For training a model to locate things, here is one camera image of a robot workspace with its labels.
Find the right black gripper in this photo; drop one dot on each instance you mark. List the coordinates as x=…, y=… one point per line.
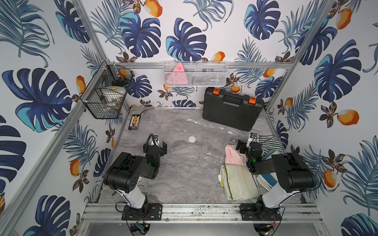
x=242, y=145

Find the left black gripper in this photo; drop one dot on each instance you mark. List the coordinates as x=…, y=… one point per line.
x=155, y=148

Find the pink towel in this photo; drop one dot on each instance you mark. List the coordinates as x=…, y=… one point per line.
x=234, y=157

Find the cream striped towel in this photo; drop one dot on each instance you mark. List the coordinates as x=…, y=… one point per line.
x=238, y=183

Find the clear plastic vacuum bag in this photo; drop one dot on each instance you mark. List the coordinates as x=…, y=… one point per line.
x=188, y=173

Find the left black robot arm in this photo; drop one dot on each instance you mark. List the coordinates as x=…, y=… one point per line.
x=123, y=175

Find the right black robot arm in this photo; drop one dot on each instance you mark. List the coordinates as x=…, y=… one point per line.
x=293, y=175

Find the black white striped towel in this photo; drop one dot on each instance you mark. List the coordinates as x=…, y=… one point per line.
x=269, y=144

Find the blue white patterned towel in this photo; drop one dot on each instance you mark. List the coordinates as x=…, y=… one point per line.
x=268, y=181

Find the white round bag valve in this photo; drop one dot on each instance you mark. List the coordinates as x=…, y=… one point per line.
x=192, y=139

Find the small black battery box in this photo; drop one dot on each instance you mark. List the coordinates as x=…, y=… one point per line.
x=134, y=122

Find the black plastic tool case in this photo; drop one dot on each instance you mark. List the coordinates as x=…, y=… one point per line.
x=233, y=110

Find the pink triangular object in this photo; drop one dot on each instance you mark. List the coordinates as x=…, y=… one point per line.
x=177, y=77

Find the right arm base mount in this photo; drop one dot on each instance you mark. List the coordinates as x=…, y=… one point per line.
x=259, y=212

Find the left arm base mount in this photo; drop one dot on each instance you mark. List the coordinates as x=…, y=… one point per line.
x=149, y=212

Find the black wire basket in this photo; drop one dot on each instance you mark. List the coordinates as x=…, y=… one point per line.
x=107, y=91

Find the clear mesh wall tray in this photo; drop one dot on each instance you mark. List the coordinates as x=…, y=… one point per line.
x=200, y=74

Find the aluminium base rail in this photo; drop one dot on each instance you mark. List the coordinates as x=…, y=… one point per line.
x=205, y=213

